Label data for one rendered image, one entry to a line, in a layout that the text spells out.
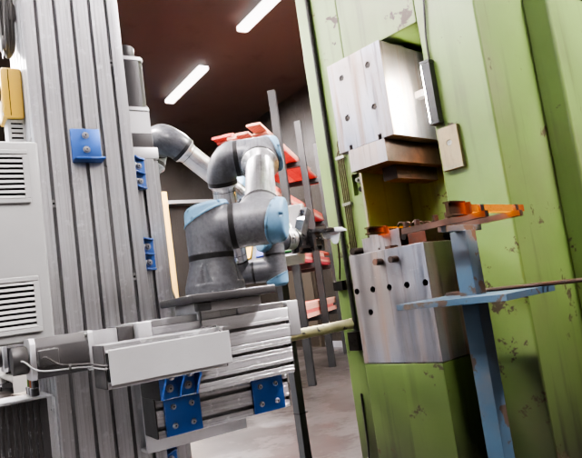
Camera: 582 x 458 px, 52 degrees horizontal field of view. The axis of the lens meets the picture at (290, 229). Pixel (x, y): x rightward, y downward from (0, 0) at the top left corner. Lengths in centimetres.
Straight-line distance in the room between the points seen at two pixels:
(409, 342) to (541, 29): 143
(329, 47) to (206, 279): 172
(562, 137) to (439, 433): 130
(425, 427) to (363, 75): 142
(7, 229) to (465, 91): 170
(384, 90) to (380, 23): 38
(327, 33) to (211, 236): 170
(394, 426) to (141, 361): 144
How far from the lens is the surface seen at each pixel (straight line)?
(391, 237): 243
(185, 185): 1133
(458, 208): 179
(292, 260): 263
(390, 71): 255
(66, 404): 154
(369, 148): 251
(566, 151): 271
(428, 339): 230
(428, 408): 237
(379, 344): 245
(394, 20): 271
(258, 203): 149
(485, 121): 238
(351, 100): 260
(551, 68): 279
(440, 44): 254
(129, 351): 125
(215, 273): 146
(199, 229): 148
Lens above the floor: 78
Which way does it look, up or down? 6 degrees up
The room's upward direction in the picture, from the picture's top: 8 degrees counter-clockwise
